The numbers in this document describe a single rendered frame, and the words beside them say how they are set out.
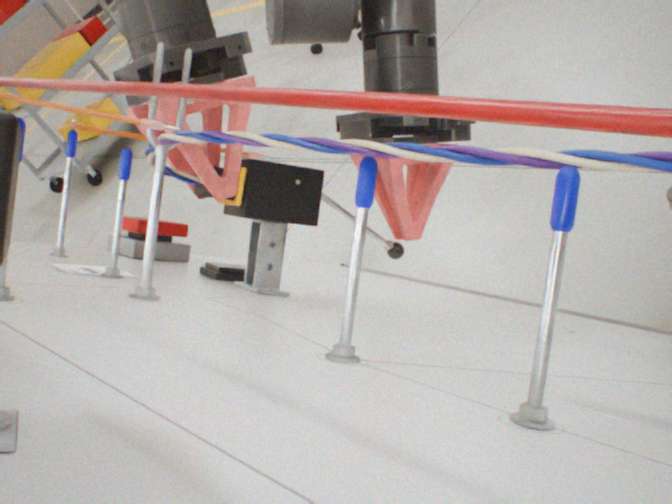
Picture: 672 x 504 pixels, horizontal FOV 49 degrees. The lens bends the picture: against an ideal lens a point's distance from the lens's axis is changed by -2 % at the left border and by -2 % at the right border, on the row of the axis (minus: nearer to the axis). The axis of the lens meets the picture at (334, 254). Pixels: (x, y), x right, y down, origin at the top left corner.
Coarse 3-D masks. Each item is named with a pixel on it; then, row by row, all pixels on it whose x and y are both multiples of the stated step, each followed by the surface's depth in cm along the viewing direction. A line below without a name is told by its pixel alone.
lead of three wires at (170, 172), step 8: (160, 136) 41; (160, 144) 41; (152, 152) 43; (152, 160) 45; (168, 168) 48; (168, 176) 48; (176, 176) 49; (184, 176) 49; (192, 176) 49; (200, 184) 50
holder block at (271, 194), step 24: (264, 168) 50; (288, 168) 51; (312, 168) 52; (264, 192) 50; (288, 192) 51; (312, 192) 52; (240, 216) 50; (264, 216) 50; (288, 216) 51; (312, 216) 52
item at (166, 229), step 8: (128, 216) 68; (128, 224) 65; (136, 224) 64; (144, 224) 64; (160, 224) 65; (168, 224) 66; (176, 224) 66; (184, 224) 67; (128, 232) 67; (136, 232) 64; (144, 232) 64; (160, 232) 65; (168, 232) 66; (176, 232) 66; (184, 232) 67; (144, 240) 65; (160, 240) 67; (168, 240) 67
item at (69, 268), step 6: (54, 264) 51; (60, 264) 52; (66, 264) 52; (72, 264) 53; (66, 270) 49; (72, 270) 49; (78, 270) 50; (84, 270) 50; (90, 270) 51; (96, 270) 51; (102, 270) 52; (120, 270) 53; (132, 276) 51; (138, 276) 51
